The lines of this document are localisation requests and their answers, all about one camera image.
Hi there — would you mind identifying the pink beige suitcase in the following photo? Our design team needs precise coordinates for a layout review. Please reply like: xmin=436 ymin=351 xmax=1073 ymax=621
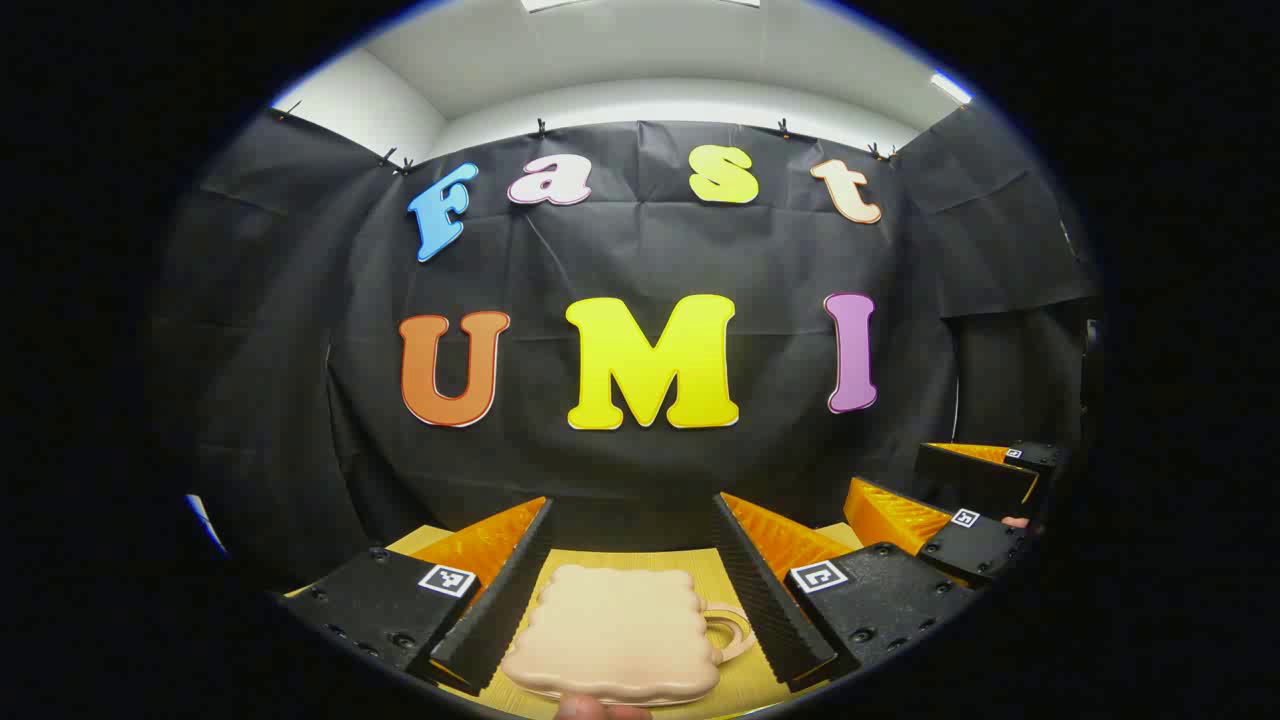
xmin=500 ymin=565 xmax=756 ymax=706

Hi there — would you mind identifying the row of black cloth clips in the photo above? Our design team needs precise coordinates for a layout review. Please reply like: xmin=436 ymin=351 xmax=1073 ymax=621
xmin=275 ymin=100 xmax=901 ymax=176

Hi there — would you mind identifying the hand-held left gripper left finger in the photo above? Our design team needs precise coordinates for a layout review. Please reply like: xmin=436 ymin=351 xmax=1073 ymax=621
xmin=280 ymin=497 xmax=556 ymax=693

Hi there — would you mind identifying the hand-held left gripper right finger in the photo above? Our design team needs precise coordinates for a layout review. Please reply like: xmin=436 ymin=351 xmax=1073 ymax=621
xmin=712 ymin=492 xmax=976 ymax=693

